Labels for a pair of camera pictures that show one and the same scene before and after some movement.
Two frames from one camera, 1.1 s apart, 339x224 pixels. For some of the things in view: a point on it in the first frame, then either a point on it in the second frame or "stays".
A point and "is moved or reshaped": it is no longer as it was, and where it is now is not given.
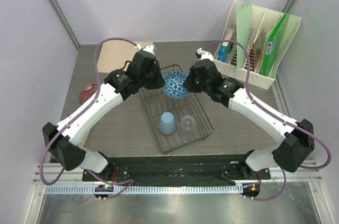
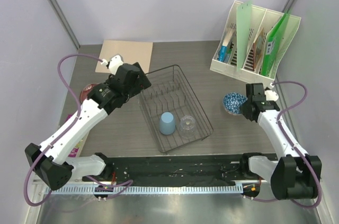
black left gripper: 159,82 → 144,83
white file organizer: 267,34 stays
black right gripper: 189,83 → 244,112
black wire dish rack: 176,122 stays
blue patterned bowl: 174,88 is moved or reshaped
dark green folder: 273,41 stays
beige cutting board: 112,54 stays
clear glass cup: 188,126 stays
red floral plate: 87,91 stays
